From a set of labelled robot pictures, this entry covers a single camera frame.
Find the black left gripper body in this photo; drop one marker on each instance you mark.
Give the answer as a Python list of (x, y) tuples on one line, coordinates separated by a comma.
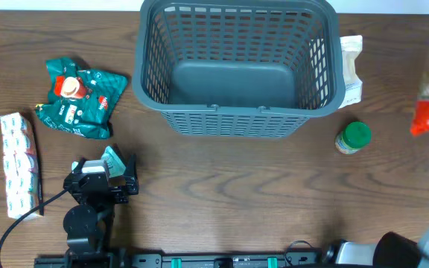
[(118, 195)]

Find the white paper pouch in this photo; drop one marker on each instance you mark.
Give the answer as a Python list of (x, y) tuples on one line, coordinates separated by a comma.
[(351, 49)]

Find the green lid jar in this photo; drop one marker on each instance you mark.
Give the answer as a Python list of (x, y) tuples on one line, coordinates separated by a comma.
[(353, 138)]

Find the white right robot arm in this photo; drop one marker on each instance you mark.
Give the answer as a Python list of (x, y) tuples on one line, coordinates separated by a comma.
[(392, 250)]

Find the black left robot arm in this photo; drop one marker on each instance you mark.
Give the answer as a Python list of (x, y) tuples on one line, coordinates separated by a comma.
[(89, 224)]

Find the white tissue pack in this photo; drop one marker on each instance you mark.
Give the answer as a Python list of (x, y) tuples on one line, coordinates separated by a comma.
[(20, 164)]

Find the small teal packet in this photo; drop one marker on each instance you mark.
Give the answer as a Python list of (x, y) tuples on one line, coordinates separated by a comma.
[(115, 163)]

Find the green coffee bag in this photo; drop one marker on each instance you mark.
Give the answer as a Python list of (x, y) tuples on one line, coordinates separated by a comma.
[(80, 101)]

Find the grey plastic basket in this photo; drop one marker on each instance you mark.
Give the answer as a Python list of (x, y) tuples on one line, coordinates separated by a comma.
[(239, 68)]

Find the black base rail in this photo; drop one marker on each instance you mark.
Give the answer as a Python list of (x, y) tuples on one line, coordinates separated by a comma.
[(290, 260)]

